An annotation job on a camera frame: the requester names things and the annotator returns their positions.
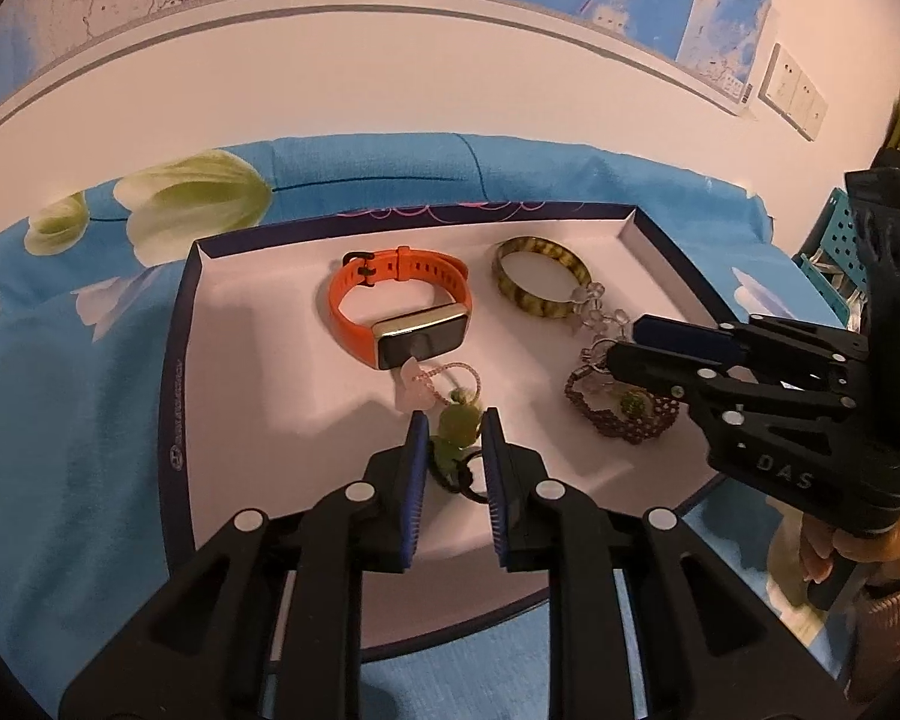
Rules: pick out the green glass pendant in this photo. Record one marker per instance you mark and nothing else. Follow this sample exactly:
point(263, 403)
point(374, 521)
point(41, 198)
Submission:
point(457, 427)

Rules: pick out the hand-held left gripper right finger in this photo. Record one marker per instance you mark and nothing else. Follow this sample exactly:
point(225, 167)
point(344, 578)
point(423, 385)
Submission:
point(496, 487)

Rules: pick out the mottled green bangle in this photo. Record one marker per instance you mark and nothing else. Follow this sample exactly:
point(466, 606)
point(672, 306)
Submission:
point(529, 300)

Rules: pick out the dark blue shallow box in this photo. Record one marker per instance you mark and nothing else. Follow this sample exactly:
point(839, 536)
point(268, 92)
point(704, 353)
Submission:
point(270, 390)

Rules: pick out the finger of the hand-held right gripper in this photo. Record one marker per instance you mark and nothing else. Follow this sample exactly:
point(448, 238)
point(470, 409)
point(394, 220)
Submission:
point(652, 371)
point(682, 336)

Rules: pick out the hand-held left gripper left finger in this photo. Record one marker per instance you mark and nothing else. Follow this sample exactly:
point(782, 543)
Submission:
point(418, 487)

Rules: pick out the white wall outlet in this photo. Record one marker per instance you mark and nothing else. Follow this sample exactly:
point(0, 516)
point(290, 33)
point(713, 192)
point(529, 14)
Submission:
point(817, 112)
point(778, 73)
point(799, 94)

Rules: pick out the person's right forearm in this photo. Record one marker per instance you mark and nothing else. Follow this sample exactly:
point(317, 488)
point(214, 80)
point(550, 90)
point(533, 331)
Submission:
point(896, 637)

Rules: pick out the blue floral bedsheet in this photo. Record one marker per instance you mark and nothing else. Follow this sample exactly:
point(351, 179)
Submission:
point(67, 427)

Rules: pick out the person's right hand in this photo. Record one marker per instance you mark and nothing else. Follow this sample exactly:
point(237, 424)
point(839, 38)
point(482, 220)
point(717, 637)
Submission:
point(889, 547)

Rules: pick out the teal perforated basket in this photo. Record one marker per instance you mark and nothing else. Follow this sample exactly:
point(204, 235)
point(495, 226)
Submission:
point(840, 240)

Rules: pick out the orange smart watch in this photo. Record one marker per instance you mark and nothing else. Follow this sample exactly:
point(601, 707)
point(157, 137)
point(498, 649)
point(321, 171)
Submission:
point(412, 334)

